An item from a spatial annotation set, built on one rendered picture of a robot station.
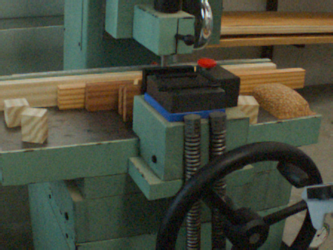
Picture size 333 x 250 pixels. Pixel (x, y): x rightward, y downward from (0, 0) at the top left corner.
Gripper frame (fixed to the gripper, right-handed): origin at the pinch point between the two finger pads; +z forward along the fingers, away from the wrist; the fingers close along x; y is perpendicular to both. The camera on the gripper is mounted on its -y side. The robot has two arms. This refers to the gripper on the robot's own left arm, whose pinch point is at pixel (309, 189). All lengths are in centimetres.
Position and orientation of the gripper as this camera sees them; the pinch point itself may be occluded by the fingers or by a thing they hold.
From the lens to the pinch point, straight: 74.6
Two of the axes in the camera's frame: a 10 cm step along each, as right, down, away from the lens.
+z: -3.8, 2.1, 9.0
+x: 9.2, -0.5, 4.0
